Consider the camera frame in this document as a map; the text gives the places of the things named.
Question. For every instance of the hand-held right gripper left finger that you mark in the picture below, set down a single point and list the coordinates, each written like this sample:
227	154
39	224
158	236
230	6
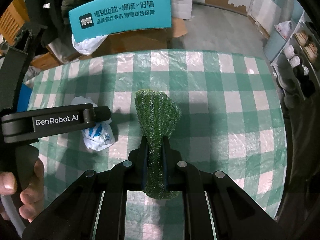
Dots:
143	177

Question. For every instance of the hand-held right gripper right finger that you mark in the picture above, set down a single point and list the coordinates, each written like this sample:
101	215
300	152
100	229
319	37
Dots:
172	170

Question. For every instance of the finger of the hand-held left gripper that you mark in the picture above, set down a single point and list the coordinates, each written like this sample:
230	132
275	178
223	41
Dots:
102	117

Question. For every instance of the white blue printed plastic bag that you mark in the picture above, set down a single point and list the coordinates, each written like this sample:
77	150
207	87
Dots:
98	137

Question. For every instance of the blue cardboard box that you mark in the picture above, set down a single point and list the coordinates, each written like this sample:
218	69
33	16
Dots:
25	97

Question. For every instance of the green scouring pad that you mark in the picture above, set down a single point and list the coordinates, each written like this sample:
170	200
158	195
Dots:
155	110

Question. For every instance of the person's left hand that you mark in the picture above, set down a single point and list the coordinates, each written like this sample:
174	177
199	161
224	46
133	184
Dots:
31	195

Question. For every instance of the green white checked tablecloth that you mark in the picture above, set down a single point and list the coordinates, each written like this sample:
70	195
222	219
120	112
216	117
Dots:
200	92

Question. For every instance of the large brown cardboard box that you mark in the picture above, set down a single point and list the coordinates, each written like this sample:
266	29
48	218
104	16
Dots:
135	41

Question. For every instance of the teal printed box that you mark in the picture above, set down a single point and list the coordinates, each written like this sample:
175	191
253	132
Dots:
120	15

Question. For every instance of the wooden louvered wardrobe door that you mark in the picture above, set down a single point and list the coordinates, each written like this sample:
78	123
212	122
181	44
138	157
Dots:
11	20

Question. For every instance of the black shoe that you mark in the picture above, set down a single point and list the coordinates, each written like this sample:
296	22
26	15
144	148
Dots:
303	80

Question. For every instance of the light blue shoe shelf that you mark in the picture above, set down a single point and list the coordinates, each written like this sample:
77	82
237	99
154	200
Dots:
276	45

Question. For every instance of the white shoe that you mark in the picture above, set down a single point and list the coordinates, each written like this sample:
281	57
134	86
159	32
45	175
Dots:
290	51
295	61

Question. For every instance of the small white plastic bag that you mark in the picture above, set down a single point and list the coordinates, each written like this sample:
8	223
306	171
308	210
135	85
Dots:
283	28

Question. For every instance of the tan shoe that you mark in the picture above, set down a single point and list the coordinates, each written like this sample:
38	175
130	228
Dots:
311	50
301	37

